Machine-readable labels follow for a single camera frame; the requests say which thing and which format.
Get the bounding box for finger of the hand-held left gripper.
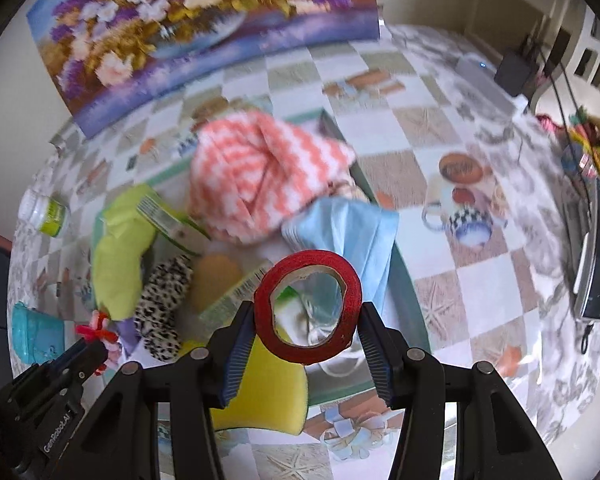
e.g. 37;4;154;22
62;341;110;386
42;336;92;368

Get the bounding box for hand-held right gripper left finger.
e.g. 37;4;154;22
67;302;258;480

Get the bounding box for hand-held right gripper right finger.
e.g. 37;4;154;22
357;302;553;480

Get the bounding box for red pink hair tie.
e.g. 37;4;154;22
75;310;123;376

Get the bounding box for yellow sponge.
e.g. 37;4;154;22
182;332;310;436

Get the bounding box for purple cartoon tissue pack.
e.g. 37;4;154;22
111;317;146;361

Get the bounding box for teal rimmed white tray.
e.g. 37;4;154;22
92;107;431;406

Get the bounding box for red tape roll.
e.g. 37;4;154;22
253;249;363;366

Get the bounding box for burger shaped sponge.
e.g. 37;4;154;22
189;254;245;315

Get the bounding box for leopard print scrunchie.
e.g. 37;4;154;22
132;255;193;362

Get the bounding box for lime green cloth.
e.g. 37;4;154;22
91;184;161;322

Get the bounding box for blue face mask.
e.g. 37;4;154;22
281;197;400;377

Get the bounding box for pink floral fabric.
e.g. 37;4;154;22
325;180;371;203

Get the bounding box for pink white striped cloth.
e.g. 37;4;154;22
186;111;357;245

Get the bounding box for teal wet wipes pack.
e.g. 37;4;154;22
11;301;63;365

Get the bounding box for white bottle with green label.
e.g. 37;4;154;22
19;189;68;237

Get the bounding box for checkered printed tablecloth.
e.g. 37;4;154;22
7;22;546;480

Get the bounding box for black laptop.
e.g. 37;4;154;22
562;177;600;322

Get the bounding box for white electronic device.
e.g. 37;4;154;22
455;55;516;106

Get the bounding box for pile of colourful clutter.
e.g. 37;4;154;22
535;105;600;181

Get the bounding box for black router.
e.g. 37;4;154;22
495;30;541;97

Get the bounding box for floral still life painting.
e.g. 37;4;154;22
26;0;381;138

